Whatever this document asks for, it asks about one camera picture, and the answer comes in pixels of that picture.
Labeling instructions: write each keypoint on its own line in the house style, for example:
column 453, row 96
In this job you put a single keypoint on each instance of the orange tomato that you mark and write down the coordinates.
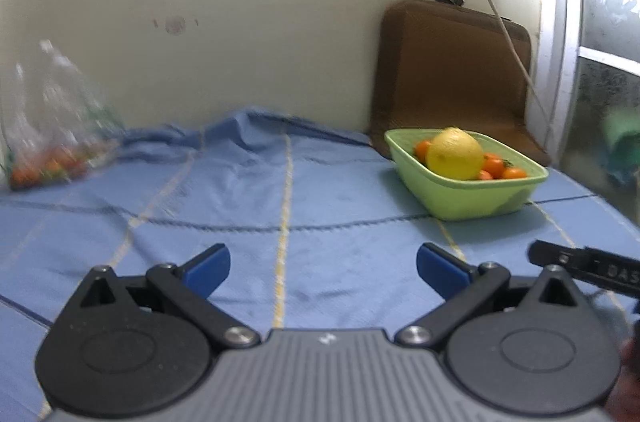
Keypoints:
column 484, row 176
column 420, row 150
column 514, row 173

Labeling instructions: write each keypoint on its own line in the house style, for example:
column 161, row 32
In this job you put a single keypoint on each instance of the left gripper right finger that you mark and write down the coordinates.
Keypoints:
column 526, row 346

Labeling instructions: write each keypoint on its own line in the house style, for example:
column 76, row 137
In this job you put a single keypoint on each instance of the brown seat cushion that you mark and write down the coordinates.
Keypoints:
column 444, row 66

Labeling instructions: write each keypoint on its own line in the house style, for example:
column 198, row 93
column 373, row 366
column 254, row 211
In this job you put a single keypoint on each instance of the green plastic basket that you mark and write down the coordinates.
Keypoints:
column 454, row 200

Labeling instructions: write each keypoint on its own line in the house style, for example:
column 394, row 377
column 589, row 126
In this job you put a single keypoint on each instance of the blue patterned blanket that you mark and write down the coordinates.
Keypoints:
column 321, row 231

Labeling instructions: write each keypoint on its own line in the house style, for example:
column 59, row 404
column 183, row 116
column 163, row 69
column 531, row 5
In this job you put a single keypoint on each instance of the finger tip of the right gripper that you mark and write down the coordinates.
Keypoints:
column 602, row 269

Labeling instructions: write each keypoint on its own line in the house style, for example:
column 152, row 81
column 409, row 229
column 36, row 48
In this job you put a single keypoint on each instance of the window frame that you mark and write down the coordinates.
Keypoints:
column 551, row 102

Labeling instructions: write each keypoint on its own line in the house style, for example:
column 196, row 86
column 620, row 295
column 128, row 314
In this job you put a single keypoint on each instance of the orange tomato front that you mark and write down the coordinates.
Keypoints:
column 514, row 173

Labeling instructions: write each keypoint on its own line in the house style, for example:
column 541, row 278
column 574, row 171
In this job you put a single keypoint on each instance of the yellow lemon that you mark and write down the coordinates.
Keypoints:
column 455, row 154

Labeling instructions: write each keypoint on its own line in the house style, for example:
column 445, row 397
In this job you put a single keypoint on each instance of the orange mandarin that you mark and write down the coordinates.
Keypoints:
column 494, row 165

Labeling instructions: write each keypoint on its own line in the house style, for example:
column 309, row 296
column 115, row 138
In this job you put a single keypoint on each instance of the clear plastic fruit bag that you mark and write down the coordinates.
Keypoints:
column 59, row 129

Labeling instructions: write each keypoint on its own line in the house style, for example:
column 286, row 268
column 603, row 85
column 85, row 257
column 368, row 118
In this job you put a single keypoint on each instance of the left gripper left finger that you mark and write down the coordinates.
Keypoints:
column 130, row 345

